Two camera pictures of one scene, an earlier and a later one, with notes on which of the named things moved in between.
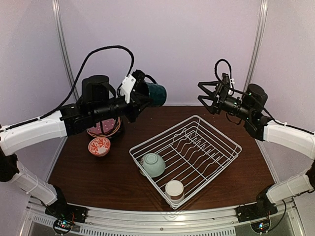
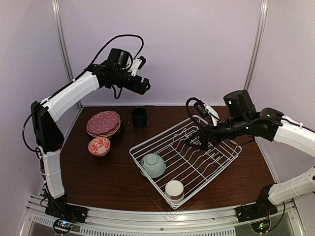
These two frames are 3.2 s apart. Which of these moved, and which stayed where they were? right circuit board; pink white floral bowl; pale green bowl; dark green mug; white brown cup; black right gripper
Moved: black right gripper; dark green mug
Stayed: pale green bowl; white brown cup; right circuit board; pink white floral bowl
